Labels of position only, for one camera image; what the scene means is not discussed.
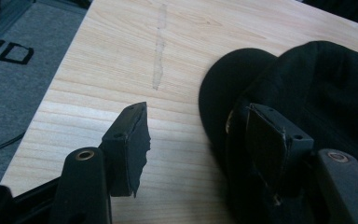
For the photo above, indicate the black baseball cap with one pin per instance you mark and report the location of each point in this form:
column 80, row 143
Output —
column 317, row 90

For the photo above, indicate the clear tape strip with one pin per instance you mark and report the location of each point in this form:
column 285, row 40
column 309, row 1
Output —
column 159, row 49

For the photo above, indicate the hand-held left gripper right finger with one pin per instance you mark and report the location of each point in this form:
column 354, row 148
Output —
column 279, row 149

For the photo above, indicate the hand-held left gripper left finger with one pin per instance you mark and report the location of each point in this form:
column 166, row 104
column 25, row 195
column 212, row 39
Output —
column 122, row 155

